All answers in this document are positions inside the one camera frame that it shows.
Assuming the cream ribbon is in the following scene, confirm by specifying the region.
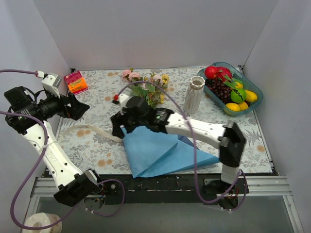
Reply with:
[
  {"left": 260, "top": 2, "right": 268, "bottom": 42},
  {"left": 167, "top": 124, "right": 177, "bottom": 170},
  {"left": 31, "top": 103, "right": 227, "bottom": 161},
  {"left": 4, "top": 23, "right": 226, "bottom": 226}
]
[{"left": 60, "top": 125, "right": 123, "bottom": 143}]

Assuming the artificial flower bouquet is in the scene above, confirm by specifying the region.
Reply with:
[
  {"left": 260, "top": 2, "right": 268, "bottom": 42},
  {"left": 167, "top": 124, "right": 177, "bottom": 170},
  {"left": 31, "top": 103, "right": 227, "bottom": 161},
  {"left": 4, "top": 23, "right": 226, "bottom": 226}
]
[{"left": 121, "top": 68, "right": 170, "bottom": 108}]

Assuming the blue wrapping paper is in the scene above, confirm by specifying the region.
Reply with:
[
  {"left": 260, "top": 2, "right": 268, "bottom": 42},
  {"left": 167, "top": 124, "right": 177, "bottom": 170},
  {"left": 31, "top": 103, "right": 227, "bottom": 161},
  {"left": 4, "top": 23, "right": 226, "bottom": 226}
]
[{"left": 121, "top": 126, "right": 221, "bottom": 179}]

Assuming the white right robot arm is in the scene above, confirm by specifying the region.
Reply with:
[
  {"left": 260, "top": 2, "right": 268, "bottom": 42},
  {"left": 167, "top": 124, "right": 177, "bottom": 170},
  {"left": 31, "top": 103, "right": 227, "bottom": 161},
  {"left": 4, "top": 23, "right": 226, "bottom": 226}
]
[{"left": 110, "top": 94, "right": 246, "bottom": 193}]

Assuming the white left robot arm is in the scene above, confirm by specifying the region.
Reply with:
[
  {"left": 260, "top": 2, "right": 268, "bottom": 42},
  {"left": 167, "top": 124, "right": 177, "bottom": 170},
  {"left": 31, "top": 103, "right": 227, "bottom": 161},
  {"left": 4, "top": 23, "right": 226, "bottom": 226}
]
[{"left": 4, "top": 86, "right": 104, "bottom": 207}]

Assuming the white ribbed ceramic vase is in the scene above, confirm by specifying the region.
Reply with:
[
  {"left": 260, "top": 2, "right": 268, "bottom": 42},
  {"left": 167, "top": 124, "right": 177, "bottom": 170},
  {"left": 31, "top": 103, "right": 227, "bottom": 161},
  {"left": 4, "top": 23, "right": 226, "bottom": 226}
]
[{"left": 183, "top": 76, "right": 205, "bottom": 115}]

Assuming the orange pink snack box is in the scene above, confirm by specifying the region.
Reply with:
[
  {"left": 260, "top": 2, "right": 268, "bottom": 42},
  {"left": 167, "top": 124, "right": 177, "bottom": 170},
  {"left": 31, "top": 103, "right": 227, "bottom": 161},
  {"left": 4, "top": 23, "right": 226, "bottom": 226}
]
[{"left": 64, "top": 71, "right": 88, "bottom": 95}]

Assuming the floral patterned table mat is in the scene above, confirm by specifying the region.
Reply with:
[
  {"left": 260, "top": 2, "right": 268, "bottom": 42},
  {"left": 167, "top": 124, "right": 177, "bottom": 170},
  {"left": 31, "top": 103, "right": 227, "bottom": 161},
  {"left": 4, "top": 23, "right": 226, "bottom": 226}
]
[{"left": 56, "top": 70, "right": 273, "bottom": 175}]

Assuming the red apple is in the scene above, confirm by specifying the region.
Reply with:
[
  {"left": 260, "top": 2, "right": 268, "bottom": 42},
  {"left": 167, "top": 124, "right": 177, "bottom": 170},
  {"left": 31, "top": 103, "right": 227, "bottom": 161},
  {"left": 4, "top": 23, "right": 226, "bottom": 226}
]
[{"left": 204, "top": 66, "right": 218, "bottom": 79}]

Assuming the dark purple grape bunch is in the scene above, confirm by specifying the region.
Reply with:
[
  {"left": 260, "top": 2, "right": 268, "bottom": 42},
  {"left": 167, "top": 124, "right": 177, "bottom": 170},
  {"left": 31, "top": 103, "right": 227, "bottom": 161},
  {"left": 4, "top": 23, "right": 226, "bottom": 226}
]
[{"left": 205, "top": 79, "right": 232, "bottom": 104}]

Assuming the pink dragon fruit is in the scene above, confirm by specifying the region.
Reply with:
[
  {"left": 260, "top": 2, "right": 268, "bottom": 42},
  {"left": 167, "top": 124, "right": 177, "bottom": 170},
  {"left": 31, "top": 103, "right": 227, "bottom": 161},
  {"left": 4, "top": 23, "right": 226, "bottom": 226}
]
[{"left": 216, "top": 67, "right": 233, "bottom": 83}]

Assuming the yellow lemon front left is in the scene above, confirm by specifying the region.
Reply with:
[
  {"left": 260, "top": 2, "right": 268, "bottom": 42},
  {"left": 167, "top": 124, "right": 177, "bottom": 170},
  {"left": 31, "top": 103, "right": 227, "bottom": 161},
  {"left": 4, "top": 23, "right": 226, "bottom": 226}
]
[{"left": 224, "top": 102, "right": 241, "bottom": 112}]

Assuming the yellow lemon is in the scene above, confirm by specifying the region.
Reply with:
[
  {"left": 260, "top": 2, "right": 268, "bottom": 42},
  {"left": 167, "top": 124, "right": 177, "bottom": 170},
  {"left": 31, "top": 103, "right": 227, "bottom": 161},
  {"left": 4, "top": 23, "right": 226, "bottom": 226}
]
[
  {"left": 234, "top": 82, "right": 243, "bottom": 89},
  {"left": 245, "top": 90, "right": 258, "bottom": 102},
  {"left": 224, "top": 102, "right": 241, "bottom": 112},
  {"left": 238, "top": 101, "right": 248, "bottom": 111}
]

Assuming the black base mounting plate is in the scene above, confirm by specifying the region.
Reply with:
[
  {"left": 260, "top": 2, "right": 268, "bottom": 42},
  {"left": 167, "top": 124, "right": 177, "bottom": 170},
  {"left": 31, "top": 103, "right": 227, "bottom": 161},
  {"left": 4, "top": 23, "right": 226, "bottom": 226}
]
[{"left": 85, "top": 174, "right": 249, "bottom": 209}]

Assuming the yellow lemon back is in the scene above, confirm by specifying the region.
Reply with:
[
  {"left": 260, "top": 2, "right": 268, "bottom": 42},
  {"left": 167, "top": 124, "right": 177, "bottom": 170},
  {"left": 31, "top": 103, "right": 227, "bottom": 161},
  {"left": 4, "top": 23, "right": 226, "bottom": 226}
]
[{"left": 234, "top": 82, "right": 243, "bottom": 89}]

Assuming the yellow lemon front right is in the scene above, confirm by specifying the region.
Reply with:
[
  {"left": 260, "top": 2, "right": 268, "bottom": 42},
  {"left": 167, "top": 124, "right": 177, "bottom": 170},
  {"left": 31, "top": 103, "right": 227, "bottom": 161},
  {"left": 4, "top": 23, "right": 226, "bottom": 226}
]
[{"left": 238, "top": 101, "right": 248, "bottom": 111}]

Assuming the teal plastic fruit basket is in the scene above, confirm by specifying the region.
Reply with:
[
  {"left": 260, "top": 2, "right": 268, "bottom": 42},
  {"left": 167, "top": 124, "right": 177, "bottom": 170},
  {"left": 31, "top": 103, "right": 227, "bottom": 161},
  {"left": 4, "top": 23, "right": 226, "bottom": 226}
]
[{"left": 197, "top": 62, "right": 264, "bottom": 117}]

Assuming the white tape roll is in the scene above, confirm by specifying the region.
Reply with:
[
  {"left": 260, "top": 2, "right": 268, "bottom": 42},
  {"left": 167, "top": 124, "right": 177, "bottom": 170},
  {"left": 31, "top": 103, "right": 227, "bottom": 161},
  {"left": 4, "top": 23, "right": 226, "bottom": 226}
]
[{"left": 21, "top": 212, "right": 62, "bottom": 233}]

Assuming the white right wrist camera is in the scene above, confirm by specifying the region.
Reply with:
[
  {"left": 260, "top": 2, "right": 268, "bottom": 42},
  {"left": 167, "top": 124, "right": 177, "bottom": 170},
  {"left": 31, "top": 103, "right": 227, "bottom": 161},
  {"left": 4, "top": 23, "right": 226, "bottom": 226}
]
[{"left": 112, "top": 94, "right": 130, "bottom": 115}]

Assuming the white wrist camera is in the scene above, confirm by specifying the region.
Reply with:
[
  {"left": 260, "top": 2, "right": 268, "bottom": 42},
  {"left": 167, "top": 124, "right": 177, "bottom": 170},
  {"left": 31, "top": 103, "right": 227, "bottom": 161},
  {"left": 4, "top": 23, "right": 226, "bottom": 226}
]
[
  {"left": 112, "top": 94, "right": 130, "bottom": 115},
  {"left": 41, "top": 73, "right": 62, "bottom": 98}
]

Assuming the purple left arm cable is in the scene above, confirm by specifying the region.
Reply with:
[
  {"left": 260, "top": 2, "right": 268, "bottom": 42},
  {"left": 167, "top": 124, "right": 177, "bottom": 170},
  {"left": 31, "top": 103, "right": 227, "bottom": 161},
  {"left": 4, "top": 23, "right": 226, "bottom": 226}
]
[{"left": 0, "top": 69, "right": 125, "bottom": 230}]

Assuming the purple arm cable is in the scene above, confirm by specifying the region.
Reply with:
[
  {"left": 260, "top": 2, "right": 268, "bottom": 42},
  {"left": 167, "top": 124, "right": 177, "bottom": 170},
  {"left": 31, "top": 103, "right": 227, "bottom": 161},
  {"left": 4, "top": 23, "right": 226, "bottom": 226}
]
[
  {"left": 0, "top": 69, "right": 125, "bottom": 230},
  {"left": 116, "top": 81, "right": 248, "bottom": 212}
]

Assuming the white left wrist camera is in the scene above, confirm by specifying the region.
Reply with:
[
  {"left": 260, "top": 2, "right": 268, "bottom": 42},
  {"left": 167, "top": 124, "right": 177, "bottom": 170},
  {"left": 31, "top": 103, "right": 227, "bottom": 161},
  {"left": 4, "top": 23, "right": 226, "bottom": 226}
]
[{"left": 41, "top": 73, "right": 62, "bottom": 98}]

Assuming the aluminium rail frame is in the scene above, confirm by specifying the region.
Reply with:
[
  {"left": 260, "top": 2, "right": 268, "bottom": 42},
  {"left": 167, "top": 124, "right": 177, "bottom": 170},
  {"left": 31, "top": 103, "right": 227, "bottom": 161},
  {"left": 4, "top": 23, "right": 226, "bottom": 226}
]
[{"left": 31, "top": 176, "right": 292, "bottom": 197}]

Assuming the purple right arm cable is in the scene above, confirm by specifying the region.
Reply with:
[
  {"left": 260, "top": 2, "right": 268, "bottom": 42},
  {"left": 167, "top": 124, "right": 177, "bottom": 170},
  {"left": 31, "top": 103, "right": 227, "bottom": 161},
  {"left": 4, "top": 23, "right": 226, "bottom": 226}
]
[{"left": 116, "top": 81, "right": 248, "bottom": 212}]

